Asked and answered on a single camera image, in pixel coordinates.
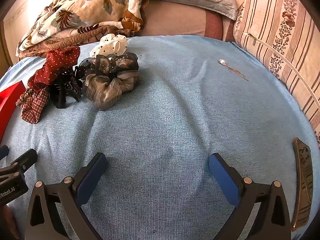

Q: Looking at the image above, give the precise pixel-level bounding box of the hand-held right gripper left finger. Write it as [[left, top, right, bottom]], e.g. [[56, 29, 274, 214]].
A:
[[25, 152, 108, 240]]

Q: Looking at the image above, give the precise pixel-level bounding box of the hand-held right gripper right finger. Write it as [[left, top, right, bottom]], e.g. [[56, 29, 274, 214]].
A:
[[208, 152, 292, 240]]

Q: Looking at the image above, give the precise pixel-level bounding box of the red box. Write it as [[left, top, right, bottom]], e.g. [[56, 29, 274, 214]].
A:
[[0, 82, 27, 140]]

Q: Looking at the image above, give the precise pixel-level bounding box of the red plaid scrunchie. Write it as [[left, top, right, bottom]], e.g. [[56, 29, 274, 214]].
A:
[[16, 88, 50, 124]]

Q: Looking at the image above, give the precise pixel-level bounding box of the black hair claw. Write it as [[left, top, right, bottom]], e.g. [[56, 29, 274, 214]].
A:
[[49, 66, 83, 109]]

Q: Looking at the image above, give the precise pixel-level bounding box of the grey brown organza scrunchie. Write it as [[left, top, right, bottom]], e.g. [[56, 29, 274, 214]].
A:
[[82, 69, 143, 111]]

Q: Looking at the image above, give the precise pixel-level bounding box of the red polka dot scrunchie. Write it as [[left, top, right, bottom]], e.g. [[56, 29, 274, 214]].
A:
[[27, 46, 81, 90]]

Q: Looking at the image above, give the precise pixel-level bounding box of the black sheer dotted scrunchie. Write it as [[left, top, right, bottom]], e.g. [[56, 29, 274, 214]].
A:
[[75, 52, 139, 77]]

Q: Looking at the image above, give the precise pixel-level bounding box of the white dotted scrunchie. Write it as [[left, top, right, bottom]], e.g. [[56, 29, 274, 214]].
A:
[[89, 34, 128, 58]]

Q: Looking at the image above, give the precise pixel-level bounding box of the person's left hand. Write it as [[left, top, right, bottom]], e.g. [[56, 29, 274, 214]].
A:
[[0, 205, 19, 240]]

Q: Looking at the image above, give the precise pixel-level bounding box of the gold patterned flat case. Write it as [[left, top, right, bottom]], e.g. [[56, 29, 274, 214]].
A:
[[291, 137, 314, 232]]

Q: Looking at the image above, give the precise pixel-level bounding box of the light blue blanket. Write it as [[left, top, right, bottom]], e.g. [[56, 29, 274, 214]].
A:
[[0, 35, 320, 240]]

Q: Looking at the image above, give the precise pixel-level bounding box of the striped floral pillow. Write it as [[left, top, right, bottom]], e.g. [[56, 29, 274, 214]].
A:
[[232, 0, 320, 146]]

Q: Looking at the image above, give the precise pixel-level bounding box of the floral leaf quilt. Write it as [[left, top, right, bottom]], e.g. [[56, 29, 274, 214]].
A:
[[16, 0, 150, 58]]

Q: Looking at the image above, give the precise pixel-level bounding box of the pink bed sheet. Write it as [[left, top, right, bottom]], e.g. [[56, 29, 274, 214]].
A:
[[136, 0, 280, 42]]

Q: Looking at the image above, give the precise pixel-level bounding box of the pearl chain earring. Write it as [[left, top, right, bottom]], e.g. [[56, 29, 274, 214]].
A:
[[219, 59, 249, 82]]

